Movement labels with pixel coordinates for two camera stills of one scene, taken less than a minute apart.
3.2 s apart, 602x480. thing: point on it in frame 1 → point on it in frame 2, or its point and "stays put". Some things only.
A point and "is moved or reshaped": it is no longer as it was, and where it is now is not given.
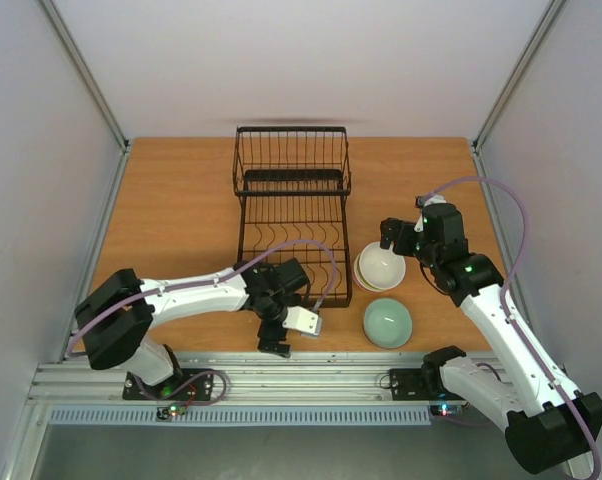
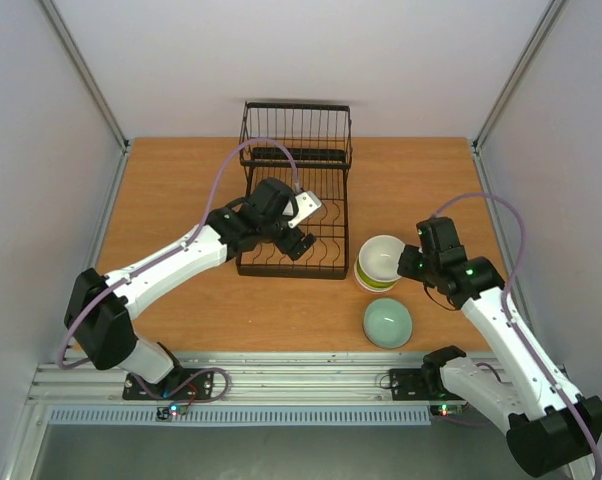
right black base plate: [409, 385] stays put
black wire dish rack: [292, 183] is moved or reshaped
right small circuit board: [446, 409] stays put
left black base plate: [184, 385] stays put
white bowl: [381, 268] is moved or reshaped
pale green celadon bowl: [387, 323] stays put
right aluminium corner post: [551, 12] stays put
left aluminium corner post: [54, 17] stays put
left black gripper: [267, 333] → [288, 245]
